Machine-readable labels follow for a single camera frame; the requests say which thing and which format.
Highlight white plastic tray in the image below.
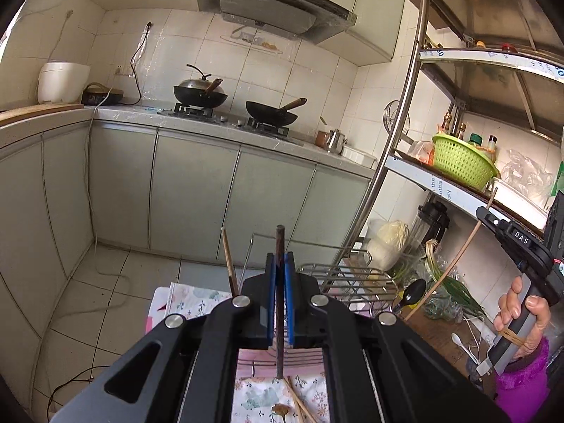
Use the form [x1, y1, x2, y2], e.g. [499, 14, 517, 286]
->
[491, 177, 551, 225]

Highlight person's right forearm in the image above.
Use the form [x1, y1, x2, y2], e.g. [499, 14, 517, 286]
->
[493, 335, 553, 423]

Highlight wooden cutting board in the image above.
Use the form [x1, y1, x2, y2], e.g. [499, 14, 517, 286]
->
[0, 103, 84, 126]

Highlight bag of orange food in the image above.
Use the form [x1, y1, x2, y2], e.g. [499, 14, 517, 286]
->
[410, 141, 437, 166]

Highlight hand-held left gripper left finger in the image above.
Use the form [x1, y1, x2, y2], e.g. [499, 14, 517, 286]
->
[50, 251, 279, 423]

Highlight green onions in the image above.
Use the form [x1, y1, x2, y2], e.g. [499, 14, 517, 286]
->
[425, 239, 490, 318]

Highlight black wok with lid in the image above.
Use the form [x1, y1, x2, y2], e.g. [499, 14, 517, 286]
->
[173, 64, 230, 109]

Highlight bag of leafy greens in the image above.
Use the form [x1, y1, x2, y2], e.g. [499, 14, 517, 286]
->
[392, 251, 463, 322]

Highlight black ladle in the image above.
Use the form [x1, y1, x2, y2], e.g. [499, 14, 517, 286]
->
[390, 278, 427, 315]

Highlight range hood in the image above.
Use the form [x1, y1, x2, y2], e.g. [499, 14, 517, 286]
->
[194, 0, 357, 45]

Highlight pile of wooden chopsticks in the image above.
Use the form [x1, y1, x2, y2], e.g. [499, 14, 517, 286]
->
[284, 376, 321, 423]

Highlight gas stove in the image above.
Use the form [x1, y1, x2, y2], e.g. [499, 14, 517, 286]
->
[156, 102, 305, 144]

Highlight grey kitchen base cabinets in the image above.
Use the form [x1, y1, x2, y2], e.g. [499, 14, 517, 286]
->
[0, 110, 375, 388]

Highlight pink and metal utensil rack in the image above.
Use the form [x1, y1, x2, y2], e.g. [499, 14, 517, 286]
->
[240, 233, 399, 377]

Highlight white rice cooker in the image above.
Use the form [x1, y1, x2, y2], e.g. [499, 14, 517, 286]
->
[37, 62, 91, 105]

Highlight light bamboo chopstick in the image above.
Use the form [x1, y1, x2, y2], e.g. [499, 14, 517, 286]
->
[221, 228, 239, 296]
[402, 186, 499, 323]

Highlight black round cooker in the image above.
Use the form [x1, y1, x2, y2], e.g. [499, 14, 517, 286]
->
[82, 83, 125, 106]

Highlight dark brown chopstick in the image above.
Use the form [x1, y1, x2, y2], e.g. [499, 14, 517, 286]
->
[275, 226, 285, 380]

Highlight green plastic basket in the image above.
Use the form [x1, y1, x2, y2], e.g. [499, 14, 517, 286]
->
[432, 134, 499, 191]

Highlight brown cardboard box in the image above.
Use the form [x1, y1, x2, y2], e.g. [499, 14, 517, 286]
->
[399, 313, 498, 375]

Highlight floral printed cloth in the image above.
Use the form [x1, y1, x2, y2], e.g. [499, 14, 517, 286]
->
[152, 282, 329, 423]

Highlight metal skimmer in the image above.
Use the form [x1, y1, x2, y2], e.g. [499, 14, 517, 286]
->
[383, 100, 410, 142]

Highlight black wok with wooden handle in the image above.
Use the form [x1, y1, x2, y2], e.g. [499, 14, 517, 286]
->
[245, 98, 308, 127]

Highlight clear plastic bag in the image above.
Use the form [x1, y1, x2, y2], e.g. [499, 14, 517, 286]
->
[500, 149, 556, 190]

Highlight black power cable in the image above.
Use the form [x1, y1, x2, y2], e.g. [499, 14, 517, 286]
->
[129, 22, 155, 104]

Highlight white rectangular tray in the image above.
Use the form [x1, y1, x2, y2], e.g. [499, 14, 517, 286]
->
[341, 145, 377, 168]

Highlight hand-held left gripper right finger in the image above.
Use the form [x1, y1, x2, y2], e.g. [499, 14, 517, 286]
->
[283, 251, 514, 423]

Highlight napa cabbage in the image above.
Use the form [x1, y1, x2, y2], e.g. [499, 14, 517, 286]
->
[366, 219, 410, 271]

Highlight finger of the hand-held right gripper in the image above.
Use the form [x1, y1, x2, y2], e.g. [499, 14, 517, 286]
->
[476, 206, 512, 247]

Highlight metal shelf rack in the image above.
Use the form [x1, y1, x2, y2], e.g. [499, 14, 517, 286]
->
[324, 0, 564, 283]

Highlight small metal pot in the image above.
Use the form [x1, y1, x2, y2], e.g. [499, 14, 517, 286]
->
[325, 129, 349, 155]

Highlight black blender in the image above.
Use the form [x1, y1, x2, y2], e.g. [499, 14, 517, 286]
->
[410, 202, 450, 252]

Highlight white plastic spoon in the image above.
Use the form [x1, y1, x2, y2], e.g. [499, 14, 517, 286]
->
[452, 332, 479, 364]

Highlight person's right hand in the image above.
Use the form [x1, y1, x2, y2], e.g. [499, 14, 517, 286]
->
[492, 274, 553, 357]

